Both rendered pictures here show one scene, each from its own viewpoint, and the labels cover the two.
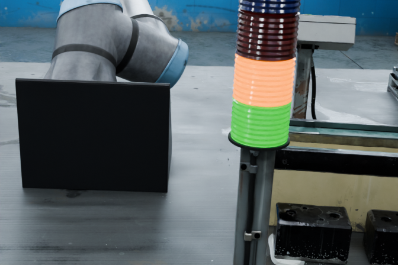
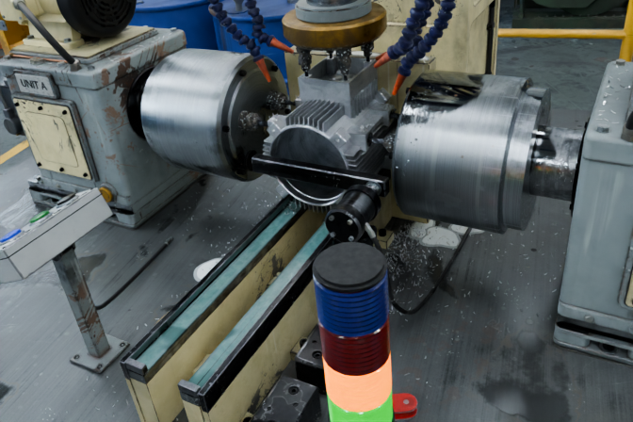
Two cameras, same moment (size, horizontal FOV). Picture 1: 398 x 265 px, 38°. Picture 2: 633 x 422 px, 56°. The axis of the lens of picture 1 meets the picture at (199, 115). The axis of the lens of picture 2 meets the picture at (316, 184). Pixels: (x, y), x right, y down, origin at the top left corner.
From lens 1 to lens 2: 0.56 m
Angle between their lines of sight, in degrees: 57
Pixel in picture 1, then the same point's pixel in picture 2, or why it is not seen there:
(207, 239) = not seen: outside the picture
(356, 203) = (271, 360)
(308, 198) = (244, 395)
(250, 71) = (378, 380)
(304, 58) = (70, 262)
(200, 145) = not seen: outside the picture
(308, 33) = (66, 235)
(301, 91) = (82, 295)
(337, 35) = (94, 217)
